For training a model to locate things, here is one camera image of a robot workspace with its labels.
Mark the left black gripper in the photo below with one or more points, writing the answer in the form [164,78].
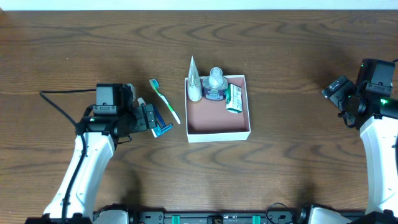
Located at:
[149,115]

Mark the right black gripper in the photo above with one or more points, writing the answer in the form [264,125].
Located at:
[337,90]

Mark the blue disposable razor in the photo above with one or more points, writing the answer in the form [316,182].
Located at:
[164,128]

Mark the small teal toothpaste tube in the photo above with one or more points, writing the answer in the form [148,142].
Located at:
[152,117]

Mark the white Pantene tube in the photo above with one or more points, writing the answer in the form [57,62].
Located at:
[194,90]

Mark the blue soap pump bottle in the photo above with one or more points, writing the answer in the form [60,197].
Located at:
[215,85]

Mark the green white soap bar package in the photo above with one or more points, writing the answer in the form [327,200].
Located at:
[234,102]

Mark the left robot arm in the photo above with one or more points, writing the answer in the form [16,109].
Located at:
[97,138]

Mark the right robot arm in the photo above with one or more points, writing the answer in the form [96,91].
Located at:
[368,107]

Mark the green white toothbrush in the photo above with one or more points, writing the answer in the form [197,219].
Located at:
[155,86]

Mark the white box with pink interior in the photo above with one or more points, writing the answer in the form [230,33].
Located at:
[210,121]

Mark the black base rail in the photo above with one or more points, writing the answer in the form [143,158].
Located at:
[217,217]

